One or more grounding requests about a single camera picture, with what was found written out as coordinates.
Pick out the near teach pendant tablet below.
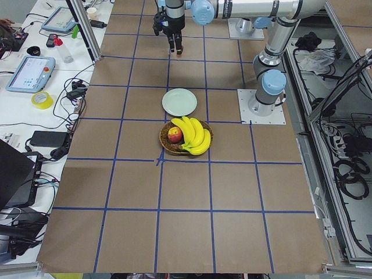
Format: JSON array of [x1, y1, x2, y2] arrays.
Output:
[[5, 56, 56, 93]]

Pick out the light green plate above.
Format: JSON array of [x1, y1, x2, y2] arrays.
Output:
[[162, 88, 198, 116]]

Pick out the black bowl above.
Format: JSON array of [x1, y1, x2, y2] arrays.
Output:
[[26, 46, 41, 56]]

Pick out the green marker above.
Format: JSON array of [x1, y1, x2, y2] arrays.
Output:
[[71, 24, 80, 39]]

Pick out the yellow tape roll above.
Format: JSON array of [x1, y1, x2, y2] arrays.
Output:
[[31, 91, 53, 110]]

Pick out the teach pendant tablet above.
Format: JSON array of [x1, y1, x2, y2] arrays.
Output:
[[41, 6, 76, 34], [5, 56, 56, 93]]

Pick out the far teach pendant tablet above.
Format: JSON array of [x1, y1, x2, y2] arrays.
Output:
[[41, 6, 76, 34]]

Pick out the yellow banana bunch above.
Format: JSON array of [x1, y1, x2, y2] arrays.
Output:
[[171, 116, 213, 156]]

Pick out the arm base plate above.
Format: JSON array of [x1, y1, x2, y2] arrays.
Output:
[[228, 18, 264, 40], [237, 89, 286, 125]]

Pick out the aluminium frame post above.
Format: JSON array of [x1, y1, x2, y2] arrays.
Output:
[[66, 0, 101, 62]]

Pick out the red apple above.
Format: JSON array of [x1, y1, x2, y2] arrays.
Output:
[[167, 126, 183, 144]]

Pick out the black laptop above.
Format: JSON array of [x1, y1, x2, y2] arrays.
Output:
[[1, 141, 42, 209]]

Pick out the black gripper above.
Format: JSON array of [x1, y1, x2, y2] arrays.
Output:
[[162, 16, 185, 52]]

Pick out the white crumpled cloth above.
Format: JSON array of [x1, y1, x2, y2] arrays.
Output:
[[299, 50, 336, 74]]

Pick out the black power adapter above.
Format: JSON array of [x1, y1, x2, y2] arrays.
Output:
[[30, 131, 68, 148]]

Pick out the woven wicker basket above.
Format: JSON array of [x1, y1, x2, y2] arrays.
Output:
[[159, 120, 213, 155]]

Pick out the paper cup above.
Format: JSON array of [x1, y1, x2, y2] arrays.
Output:
[[86, 7, 98, 20]]

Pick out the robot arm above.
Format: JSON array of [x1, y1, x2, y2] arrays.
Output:
[[153, 1, 326, 65], [248, 1, 325, 117]]

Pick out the black cloth bundle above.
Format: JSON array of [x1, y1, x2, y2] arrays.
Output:
[[295, 32, 322, 52]]

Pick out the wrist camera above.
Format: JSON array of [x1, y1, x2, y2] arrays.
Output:
[[152, 12, 165, 36]]

